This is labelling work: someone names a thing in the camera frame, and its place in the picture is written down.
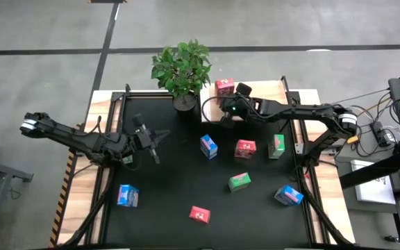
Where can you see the small black floor object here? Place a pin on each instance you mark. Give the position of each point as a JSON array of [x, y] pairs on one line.
[[391, 239]]

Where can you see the black power adapter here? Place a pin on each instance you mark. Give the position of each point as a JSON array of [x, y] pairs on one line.
[[382, 134]]

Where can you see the black metal table frame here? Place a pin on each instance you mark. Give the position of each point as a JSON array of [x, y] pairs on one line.
[[116, 94]]

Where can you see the wooden shelf board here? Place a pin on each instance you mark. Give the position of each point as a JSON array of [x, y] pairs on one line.
[[266, 89]]

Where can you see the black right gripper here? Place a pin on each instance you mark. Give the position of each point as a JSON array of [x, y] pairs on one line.
[[240, 107]]

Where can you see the blue cereal box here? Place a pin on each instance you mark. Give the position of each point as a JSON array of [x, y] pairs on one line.
[[208, 147], [289, 195], [127, 196]]

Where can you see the green potted plant black pot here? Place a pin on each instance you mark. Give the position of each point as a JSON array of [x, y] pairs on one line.
[[182, 69]]

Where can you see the white board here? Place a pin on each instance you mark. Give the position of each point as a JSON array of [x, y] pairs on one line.
[[373, 191]]

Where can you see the brown board edge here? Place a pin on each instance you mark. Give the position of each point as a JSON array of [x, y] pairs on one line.
[[106, 1]]

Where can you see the black diagonal beam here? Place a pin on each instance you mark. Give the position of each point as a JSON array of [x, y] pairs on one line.
[[370, 173]]

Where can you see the red cereal box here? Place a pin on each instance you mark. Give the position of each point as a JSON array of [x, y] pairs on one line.
[[200, 214], [223, 86], [245, 149]]

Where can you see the yellow black hazard tape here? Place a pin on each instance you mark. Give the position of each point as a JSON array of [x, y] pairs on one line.
[[62, 198]]

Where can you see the yellow connector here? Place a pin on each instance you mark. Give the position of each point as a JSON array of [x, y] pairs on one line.
[[352, 140]]

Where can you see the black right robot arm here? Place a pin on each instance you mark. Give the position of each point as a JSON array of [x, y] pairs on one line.
[[300, 111]]

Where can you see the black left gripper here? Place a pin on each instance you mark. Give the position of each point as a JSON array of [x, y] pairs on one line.
[[144, 139]]

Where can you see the grey side table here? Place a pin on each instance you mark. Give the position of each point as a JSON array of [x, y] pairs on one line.
[[366, 218]]

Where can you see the black table mat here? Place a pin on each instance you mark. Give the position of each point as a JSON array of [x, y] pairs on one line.
[[186, 194]]

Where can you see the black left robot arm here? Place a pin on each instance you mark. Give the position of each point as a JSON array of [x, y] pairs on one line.
[[64, 133]]

